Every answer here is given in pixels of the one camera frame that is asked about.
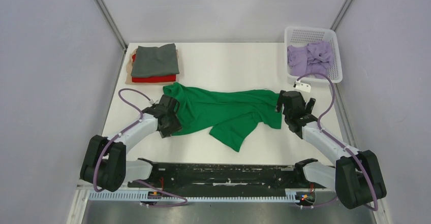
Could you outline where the green t shirt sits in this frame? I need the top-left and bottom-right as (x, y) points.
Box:
(163, 82), (282, 152)

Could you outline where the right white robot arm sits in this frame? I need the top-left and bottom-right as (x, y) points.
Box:
(276, 90), (387, 209)

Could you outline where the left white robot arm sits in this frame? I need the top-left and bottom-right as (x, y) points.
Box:
(80, 95), (182, 192)

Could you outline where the folded red t shirt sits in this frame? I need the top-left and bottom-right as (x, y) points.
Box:
(130, 54), (177, 83)

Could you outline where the crumpled purple t shirt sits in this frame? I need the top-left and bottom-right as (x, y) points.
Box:
(287, 41), (335, 79)

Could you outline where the folded grey t shirt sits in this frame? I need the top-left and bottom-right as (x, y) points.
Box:
(131, 43), (179, 78)

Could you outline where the white plastic basket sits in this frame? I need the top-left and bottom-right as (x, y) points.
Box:
(284, 26), (343, 85)

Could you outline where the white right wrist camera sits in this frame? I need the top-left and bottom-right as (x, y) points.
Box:
(293, 81), (312, 93)

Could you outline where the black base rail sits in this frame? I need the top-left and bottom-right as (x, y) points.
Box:
(146, 163), (311, 197)

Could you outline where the left aluminium frame post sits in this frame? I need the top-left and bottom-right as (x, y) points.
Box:
(95, 0), (128, 52)

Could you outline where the aluminium frame post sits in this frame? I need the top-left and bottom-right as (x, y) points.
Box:
(95, 0), (128, 52)
(330, 0), (354, 31)

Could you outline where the white slotted cable duct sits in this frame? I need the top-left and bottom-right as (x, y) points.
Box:
(88, 189), (299, 204)

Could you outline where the right aluminium frame post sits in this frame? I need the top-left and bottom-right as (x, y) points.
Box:
(330, 0), (354, 31)

